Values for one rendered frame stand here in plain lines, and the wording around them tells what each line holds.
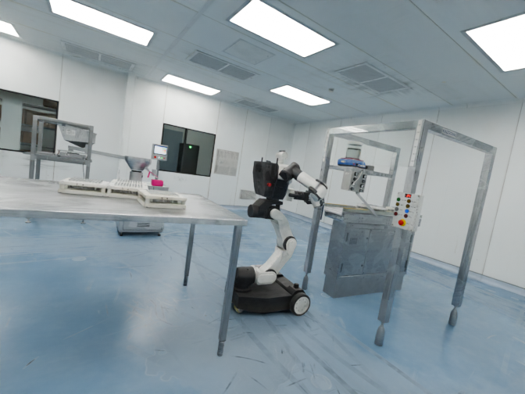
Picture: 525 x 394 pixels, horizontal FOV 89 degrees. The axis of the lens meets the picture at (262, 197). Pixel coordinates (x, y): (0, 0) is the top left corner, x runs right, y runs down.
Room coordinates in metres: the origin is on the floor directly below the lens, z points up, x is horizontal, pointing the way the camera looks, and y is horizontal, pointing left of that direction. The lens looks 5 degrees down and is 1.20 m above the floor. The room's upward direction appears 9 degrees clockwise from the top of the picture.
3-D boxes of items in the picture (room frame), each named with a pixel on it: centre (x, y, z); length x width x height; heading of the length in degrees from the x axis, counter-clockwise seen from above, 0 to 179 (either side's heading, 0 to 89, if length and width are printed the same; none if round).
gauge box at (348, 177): (2.68, -0.87, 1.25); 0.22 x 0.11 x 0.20; 119
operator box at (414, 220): (1.94, -1.06, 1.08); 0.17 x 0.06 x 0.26; 29
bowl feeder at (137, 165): (4.10, 1.89, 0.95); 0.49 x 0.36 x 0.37; 124
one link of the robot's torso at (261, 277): (2.38, -0.10, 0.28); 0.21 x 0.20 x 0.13; 119
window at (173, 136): (6.99, 2.08, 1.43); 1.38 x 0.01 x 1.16; 124
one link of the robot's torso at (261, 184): (2.35, -0.06, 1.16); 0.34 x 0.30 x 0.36; 29
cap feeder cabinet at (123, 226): (4.08, 1.83, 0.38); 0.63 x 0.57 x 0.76; 124
